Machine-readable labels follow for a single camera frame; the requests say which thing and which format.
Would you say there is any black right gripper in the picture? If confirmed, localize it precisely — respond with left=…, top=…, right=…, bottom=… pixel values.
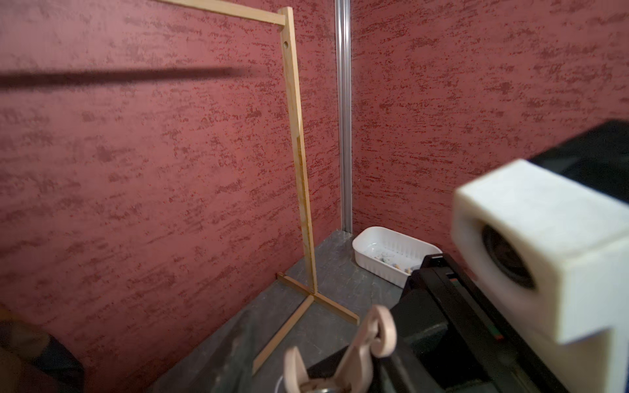
left=306, top=252, right=571, bottom=393

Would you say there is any white clothespin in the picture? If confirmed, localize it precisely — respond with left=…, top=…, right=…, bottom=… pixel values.
left=283, top=305, right=397, bottom=393

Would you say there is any plaid long-sleeve shirt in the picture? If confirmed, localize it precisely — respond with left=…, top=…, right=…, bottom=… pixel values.
left=1, top=319, right=85, bottom=392

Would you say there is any white plastic bin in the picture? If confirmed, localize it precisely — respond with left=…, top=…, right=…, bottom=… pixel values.
left=352, top=227, right=442, bottom=288

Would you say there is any aluminium corner post right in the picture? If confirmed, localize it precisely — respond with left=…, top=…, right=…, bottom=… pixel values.
left=335, top=0, right=353, bottom=234

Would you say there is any wooden clothes rack frame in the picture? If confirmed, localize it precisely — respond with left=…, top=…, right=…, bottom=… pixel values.
left=169, top=0, right=360, bottom=373

